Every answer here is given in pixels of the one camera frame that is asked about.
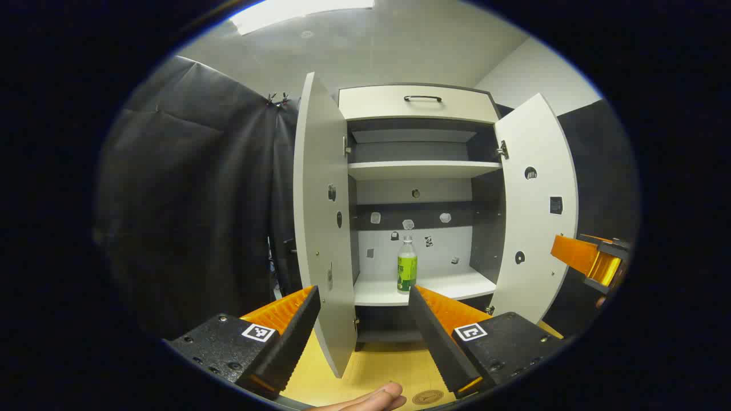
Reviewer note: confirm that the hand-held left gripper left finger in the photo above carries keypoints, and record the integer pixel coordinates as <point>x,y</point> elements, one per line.
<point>291,342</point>

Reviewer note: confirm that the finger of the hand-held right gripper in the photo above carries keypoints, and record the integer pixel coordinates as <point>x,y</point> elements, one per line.
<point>577,257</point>

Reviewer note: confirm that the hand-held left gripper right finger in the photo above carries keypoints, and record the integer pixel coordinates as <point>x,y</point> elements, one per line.
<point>437,342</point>

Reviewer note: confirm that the green label plastic bottle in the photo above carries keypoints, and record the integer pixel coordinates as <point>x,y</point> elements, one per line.
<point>407,274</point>

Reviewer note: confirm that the white cabinet shelf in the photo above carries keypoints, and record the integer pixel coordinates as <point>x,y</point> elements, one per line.
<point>422,170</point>
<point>457,285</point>

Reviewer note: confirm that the white and grey cabinet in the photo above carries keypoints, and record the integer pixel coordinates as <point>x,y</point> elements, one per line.
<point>422,191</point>

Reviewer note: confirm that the white cabinet drawer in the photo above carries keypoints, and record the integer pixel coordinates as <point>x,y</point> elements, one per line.
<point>377,105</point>

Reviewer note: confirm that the black backdrop cloth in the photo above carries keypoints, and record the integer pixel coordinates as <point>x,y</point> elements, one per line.
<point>188,200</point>

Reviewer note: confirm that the ceiling light panel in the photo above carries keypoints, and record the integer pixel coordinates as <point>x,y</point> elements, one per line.
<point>285,14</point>

